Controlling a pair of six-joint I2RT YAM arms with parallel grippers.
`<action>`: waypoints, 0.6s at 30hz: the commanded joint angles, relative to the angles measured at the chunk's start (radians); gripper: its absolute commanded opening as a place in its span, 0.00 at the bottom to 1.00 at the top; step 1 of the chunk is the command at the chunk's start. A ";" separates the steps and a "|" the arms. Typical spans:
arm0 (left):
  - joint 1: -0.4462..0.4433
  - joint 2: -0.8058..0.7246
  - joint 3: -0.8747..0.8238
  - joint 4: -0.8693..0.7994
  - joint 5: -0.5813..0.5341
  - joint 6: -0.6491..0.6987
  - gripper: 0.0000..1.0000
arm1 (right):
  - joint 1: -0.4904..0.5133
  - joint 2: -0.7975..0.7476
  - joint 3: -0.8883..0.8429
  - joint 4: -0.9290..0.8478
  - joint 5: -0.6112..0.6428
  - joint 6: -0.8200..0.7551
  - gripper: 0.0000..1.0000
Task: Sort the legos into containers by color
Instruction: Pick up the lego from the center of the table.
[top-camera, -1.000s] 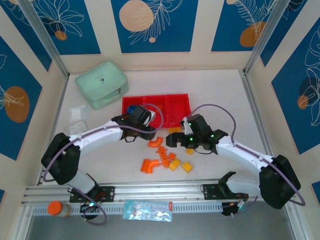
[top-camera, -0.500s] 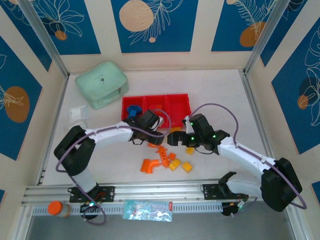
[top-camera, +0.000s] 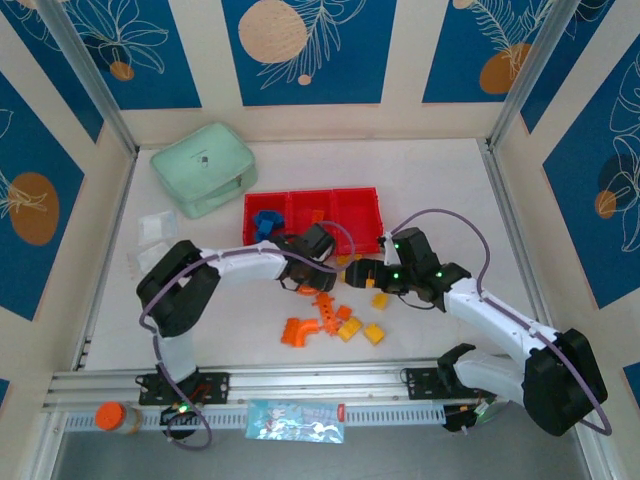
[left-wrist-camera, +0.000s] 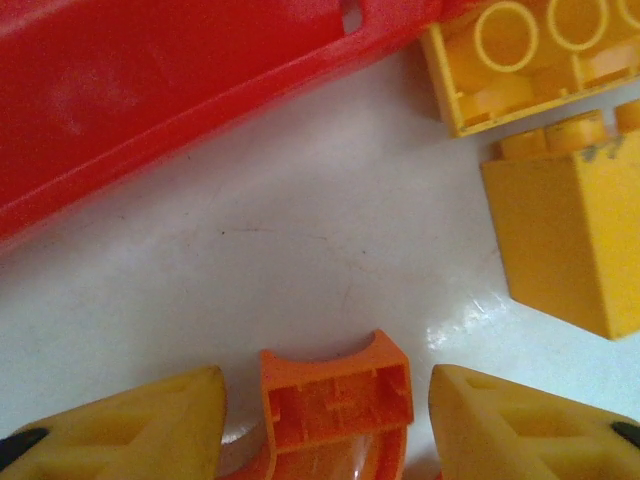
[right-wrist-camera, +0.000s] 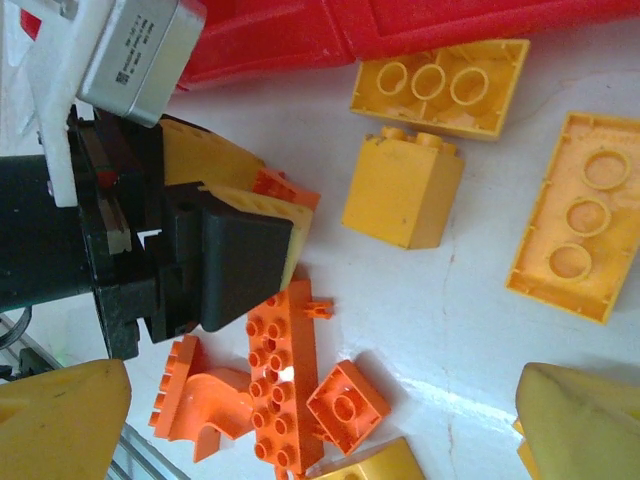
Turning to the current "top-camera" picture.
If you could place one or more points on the long orange lego plate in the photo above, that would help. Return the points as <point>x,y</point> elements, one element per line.
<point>326,312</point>

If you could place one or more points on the jar with orange lid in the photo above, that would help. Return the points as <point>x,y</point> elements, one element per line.
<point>112,416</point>

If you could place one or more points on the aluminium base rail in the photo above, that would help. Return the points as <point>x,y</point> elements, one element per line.
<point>310,382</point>

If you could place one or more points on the orange eight-stud lego brick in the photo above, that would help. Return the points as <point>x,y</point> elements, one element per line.
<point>289,331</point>

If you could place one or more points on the small orange lego brick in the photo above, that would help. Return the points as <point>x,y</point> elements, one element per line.
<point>318,216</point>

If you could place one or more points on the aluminium frame post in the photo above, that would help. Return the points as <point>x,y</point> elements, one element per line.
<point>95,85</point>
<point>535,70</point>

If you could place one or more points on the aluminium side rail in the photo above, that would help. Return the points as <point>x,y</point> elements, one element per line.
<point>112,240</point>
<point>515,230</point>

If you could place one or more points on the printed blue plastic packet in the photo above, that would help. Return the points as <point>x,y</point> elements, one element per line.
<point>295,421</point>

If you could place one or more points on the mint green zip pouch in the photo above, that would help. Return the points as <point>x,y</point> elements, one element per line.
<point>200,165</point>

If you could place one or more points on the small orange curved lego track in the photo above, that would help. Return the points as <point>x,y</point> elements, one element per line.
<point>306,334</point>

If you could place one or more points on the blue lego brick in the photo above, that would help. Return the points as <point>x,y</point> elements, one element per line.
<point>272,215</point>
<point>264,231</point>
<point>260,218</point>
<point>279,223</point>

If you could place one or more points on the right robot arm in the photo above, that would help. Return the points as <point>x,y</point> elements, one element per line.
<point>495,310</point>

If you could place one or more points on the small yellow lego brick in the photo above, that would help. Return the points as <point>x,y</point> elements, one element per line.
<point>380,301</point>
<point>374,334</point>
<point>343,260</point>

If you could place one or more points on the clear plastic bag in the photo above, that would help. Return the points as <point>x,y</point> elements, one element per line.
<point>157,226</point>
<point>150,256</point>

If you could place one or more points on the long yellow lego brick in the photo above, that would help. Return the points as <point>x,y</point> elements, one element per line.
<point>349,330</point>

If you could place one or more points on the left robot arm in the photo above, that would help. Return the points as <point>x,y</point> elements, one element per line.
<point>240,262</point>

